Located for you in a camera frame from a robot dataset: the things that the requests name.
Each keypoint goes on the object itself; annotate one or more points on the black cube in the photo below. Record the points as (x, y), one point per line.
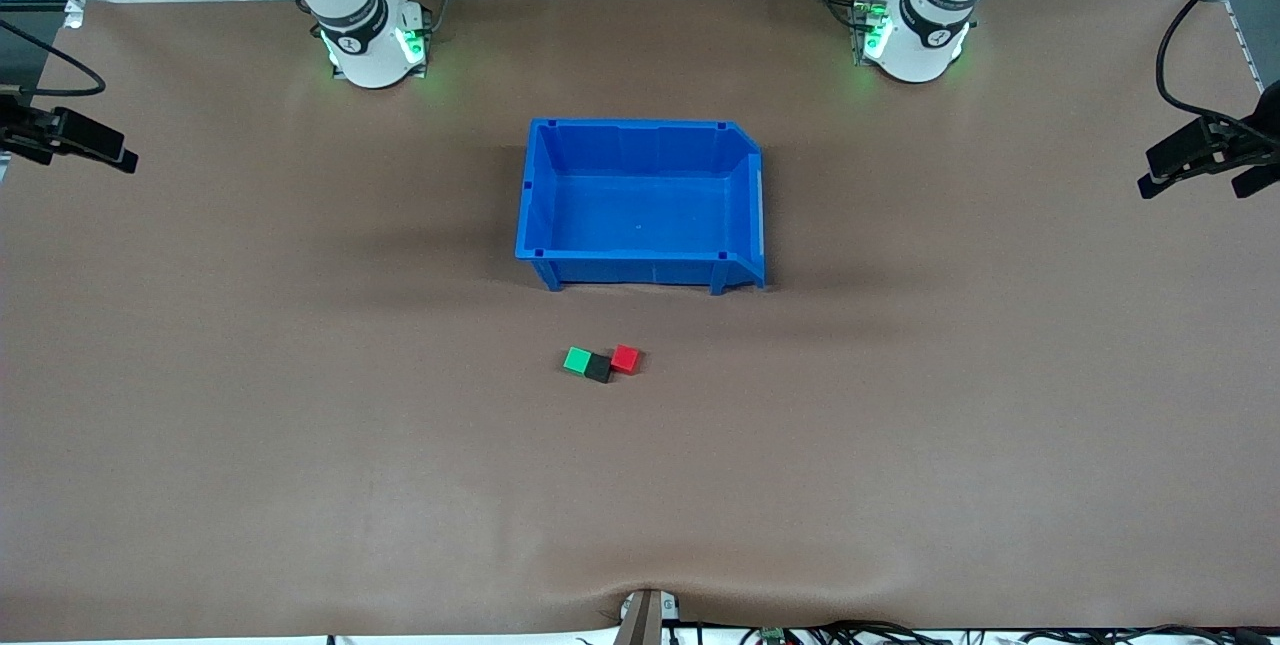
(599, 369)

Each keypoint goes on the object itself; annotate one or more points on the brown table mat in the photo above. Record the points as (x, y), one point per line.
(640, 505)

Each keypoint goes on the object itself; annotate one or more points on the green cube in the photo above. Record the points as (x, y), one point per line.
(576, 360)

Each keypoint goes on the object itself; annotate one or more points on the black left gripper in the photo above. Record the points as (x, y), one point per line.
(1262, 133)

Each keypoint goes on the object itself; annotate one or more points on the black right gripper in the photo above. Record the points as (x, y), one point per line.
(22, 128)

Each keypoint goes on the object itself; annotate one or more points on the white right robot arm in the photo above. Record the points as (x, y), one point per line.
(370, 55)

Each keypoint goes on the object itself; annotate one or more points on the blue plastic storage bin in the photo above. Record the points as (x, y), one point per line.
(640, 215)

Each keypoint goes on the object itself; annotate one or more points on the red cube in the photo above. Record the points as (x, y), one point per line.
(625, 358)

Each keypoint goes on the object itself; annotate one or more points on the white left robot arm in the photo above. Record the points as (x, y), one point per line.
(915, 50)

